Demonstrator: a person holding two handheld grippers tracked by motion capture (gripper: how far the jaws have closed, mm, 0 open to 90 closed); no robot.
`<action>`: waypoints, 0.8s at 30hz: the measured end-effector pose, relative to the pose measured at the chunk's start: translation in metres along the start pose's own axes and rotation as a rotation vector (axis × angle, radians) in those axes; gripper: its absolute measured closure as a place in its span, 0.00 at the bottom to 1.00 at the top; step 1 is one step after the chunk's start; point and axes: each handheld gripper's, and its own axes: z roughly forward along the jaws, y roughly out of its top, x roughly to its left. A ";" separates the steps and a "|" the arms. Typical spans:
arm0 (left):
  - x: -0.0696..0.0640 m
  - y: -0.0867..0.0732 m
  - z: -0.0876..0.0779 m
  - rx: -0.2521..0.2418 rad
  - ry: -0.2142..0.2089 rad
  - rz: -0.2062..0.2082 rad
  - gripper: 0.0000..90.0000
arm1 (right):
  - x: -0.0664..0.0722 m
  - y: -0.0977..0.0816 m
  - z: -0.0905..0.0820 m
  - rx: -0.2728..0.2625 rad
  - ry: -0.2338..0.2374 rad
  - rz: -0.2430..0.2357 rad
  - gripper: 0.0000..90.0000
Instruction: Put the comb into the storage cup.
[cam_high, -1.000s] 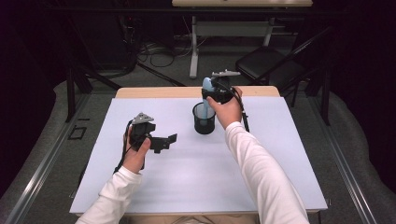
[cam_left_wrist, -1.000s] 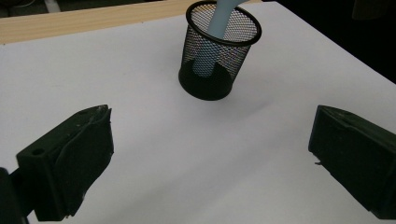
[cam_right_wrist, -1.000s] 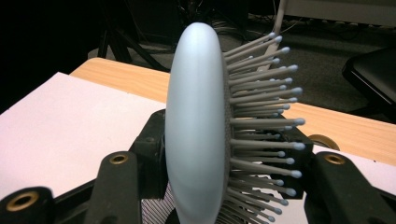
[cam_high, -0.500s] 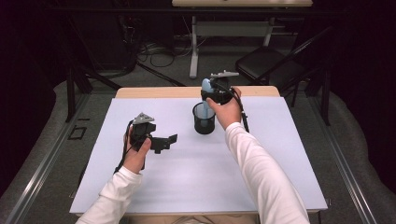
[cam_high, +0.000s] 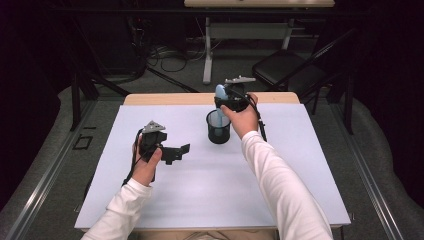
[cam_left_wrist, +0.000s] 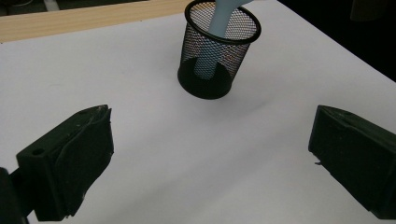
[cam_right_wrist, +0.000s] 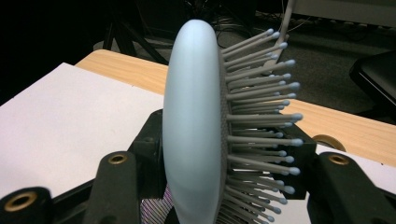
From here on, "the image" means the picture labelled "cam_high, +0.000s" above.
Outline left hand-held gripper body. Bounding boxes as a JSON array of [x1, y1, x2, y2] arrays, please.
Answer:
[[138, 120, 183, 166]]

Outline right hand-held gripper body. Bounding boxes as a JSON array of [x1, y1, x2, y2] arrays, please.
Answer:
[[224, 75, 257, 113]]

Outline light blue hairbrush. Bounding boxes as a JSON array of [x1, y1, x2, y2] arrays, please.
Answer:
[[214, 84, 230, 138]]

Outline black mesh pen cup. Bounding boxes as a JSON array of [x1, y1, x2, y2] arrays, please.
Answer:
[[205, 108, 233, 145]]

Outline person's right hand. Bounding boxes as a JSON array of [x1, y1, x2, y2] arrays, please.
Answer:
[[220, 93, 261, 140]]

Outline person's left hand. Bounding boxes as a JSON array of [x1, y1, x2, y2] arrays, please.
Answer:
[[131, 139, 164, 187]]

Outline light wooden table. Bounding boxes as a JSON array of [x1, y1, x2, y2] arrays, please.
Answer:
[[79, 92, 344, 233]]

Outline white board mat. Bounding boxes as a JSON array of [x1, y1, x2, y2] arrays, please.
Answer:
[[73, 103, 352, 231]]

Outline black folding chair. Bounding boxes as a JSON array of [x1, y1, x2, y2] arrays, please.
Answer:
[[251, 28, 356, 116]]

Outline white desk with metal legs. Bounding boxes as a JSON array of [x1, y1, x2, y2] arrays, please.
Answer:
[[183, 0, 336, 86]]

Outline black metal stand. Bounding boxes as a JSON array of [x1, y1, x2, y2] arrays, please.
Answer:
[[68, 71, 132, 132], [326, 71, 355, 136]]

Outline person's legs beige pants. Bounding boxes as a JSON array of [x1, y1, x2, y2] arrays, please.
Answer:
[[138, 229, 278, 240]]

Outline black metal crossbar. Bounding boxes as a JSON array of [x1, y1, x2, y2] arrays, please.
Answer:
[[49, 7, 356, 16]]

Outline left hand-held gripper black cable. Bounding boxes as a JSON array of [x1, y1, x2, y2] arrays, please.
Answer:
[[121, 129, 145, 188]]

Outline hand-held gripper black cable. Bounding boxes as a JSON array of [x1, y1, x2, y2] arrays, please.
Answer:
[[121, 129, 145, 188], [233, 87, 268, 143]]

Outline right hand-held gripper black cable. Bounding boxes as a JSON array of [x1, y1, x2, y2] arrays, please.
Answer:
[[233, 87, 268, 143]]

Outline black floor cable strip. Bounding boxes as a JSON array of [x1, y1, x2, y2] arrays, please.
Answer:
[[145, 66, 200, 94]]

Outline tangle of floor cables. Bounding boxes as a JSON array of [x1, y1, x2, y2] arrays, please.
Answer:
[[146, 43, 209, 74]]

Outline metal floor rail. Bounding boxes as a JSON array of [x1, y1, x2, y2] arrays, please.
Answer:
[[4, 99, 98, 240], [329, 99, 405, 240]]

